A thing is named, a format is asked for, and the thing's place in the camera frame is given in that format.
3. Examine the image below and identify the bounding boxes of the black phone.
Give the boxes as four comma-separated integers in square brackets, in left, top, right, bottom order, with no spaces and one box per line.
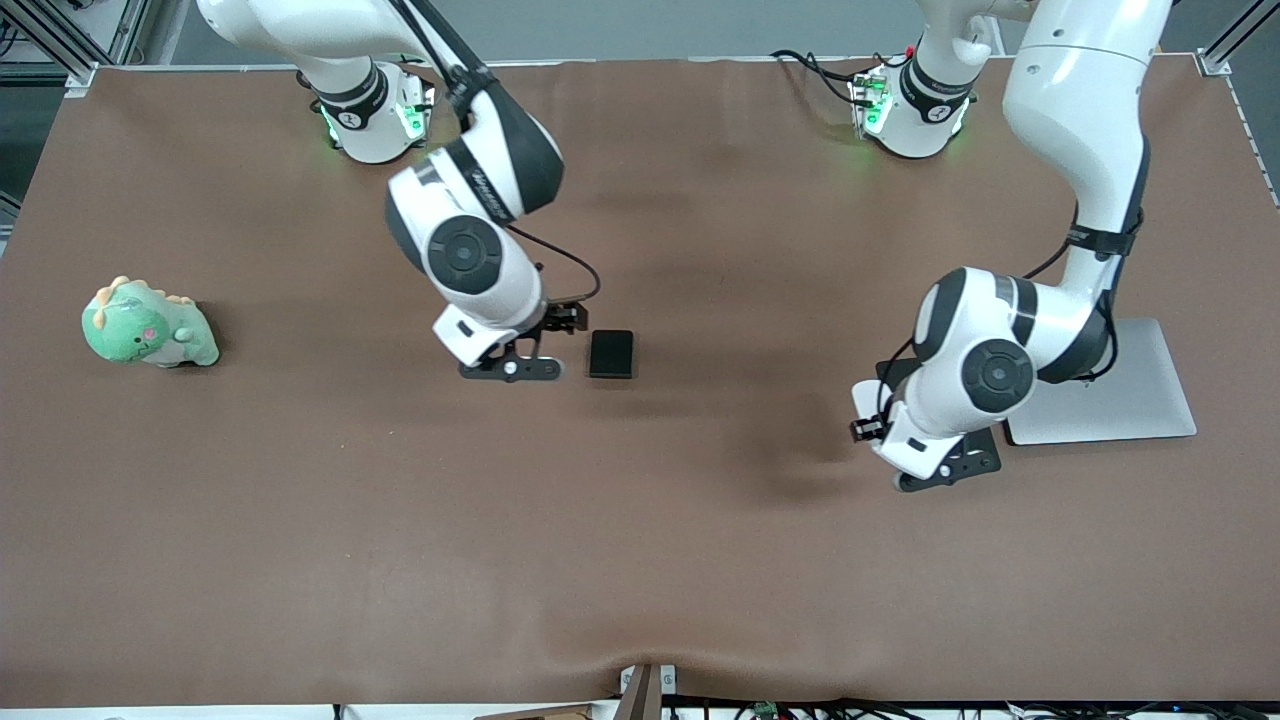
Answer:
[588,329,636,380]

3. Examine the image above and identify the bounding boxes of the black mouse pad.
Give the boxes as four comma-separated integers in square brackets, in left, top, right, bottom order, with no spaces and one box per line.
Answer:
[877,357,1004,482]

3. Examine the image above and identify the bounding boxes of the brown table cover mat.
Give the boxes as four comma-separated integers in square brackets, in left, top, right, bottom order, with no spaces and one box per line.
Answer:
[0,55,1280,706]

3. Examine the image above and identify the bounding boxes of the silver closed laptop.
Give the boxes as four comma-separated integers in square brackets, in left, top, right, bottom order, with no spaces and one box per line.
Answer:
[1004,318,1198,447]

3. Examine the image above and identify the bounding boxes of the green dinosaur plush toy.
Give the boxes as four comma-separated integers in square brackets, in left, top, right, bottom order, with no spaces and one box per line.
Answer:
[82,276,221,369]

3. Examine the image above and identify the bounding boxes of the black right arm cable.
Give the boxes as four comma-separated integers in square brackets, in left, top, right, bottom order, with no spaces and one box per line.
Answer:
[388,0,603,307]

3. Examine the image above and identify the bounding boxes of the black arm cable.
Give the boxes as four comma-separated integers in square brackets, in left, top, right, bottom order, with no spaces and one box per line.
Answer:
[875,140,1149,426]
[388,0,603,307]

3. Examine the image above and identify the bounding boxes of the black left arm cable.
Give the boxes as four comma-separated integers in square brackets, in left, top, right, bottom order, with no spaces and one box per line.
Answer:
[875,140,1149,426]

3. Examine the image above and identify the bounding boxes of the black base cables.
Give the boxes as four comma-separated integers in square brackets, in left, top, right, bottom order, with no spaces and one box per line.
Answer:
[769,48,883,107]

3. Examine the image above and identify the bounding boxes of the aluminium frame profile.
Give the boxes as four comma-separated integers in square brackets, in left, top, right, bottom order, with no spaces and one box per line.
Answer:
[0,0,101,98]
[1197,0,1280,77]

